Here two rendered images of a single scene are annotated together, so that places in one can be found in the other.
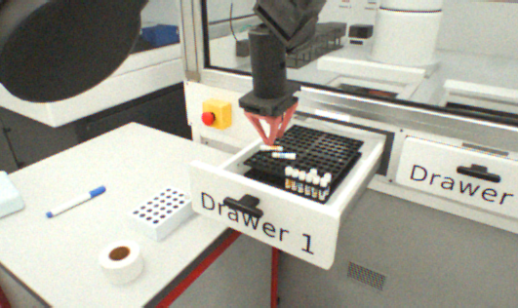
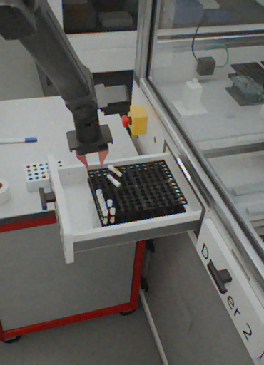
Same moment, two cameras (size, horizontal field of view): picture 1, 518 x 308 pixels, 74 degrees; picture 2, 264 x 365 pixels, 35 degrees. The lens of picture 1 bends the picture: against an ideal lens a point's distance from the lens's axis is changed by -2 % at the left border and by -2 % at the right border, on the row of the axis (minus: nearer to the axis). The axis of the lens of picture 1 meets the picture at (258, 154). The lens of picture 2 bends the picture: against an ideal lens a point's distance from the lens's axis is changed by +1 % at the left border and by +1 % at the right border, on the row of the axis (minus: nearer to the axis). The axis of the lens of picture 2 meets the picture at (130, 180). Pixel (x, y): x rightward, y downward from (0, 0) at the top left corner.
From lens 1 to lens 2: 0.69 m
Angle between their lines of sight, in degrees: 33
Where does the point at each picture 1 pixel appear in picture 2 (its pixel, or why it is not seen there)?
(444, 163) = (215, 255)
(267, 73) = (76, 125)
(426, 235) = (212, 306)
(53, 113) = not seen: hidden behind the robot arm
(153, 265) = (11, 203)
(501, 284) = not seen: outside the picture
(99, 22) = not seen: outside the picture
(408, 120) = (212, 205)
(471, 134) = (235, 245)
